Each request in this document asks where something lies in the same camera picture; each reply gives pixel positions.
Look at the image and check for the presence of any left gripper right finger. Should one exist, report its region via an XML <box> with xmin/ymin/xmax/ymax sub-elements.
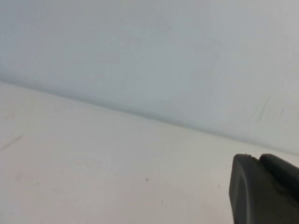
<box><xmin>258</xmin><ymin>153</ymin><xmax>299</xmax><ymax>198</ymax></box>

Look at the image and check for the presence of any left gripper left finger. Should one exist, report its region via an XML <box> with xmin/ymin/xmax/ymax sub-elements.
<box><xmin>228</xmin><ymin>154</ymin><xmax>299</xmax><ymax>224</ymax></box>

